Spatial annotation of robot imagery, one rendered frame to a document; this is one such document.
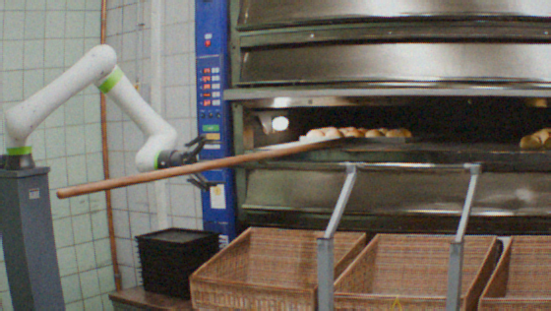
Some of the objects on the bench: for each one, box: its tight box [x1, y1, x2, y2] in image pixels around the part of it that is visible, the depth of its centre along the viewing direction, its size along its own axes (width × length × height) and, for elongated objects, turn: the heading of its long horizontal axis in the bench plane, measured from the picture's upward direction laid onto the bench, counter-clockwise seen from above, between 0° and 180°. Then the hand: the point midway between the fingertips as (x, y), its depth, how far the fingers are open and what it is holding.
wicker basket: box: [334, 233, 498, 311], centre depth 260 cm, size 49×56×28 cm
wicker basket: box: [189, 227, 366, 311], centre depth 292 cm, size 49×56×28 cm
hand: (220, 162), depth 260 cm, fingers open, 13 cm apart
